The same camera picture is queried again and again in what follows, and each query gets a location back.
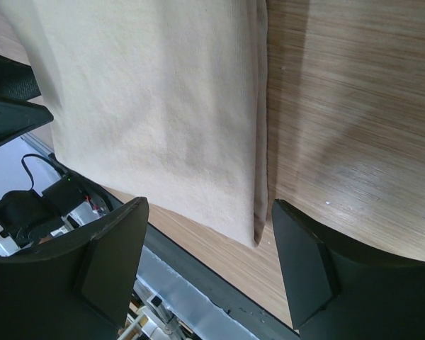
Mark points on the beige t shirt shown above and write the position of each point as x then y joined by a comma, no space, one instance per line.
161,99

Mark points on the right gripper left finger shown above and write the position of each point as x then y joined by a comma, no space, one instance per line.
77,286

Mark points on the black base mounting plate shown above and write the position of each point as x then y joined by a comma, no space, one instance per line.
212,280

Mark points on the aluminium frame rail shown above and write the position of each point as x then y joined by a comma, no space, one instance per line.
184,304

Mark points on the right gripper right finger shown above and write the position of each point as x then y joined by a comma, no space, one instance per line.
340,288

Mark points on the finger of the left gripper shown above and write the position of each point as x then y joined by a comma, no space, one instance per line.
18,117
17,80

